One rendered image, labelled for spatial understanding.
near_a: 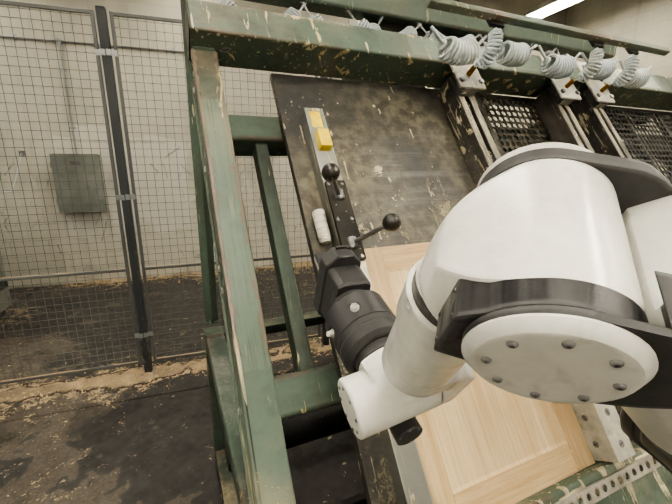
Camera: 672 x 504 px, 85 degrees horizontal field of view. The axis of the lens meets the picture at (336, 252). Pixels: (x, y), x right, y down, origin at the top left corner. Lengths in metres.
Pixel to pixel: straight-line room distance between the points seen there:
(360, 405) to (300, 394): 0.39
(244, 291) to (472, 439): 0.55
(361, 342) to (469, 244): 0.26
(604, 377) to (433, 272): 0.09
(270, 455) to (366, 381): 0.31
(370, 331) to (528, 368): 0.26
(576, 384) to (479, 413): 0.70
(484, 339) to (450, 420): 0.68
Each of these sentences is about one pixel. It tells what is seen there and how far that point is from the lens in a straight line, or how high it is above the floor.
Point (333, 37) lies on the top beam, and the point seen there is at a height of 1.86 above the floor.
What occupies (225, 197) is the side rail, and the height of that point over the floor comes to 1.47.
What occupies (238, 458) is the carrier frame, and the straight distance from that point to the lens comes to 1.14.
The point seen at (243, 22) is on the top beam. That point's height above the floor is 1.87.
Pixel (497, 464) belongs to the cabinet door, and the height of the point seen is 0.95.
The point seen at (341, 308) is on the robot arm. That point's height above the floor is 1.36.
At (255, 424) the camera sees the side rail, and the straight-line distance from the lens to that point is 0.68.
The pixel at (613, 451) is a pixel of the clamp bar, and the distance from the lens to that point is 1.07.
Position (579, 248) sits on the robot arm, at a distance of 0.20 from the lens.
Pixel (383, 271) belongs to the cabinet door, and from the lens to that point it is 0.84.
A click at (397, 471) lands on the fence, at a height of 1.01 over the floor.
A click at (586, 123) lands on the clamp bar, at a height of 1.69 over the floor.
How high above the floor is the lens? 1.54
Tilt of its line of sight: 14 degrees down
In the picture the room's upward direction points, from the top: straight up
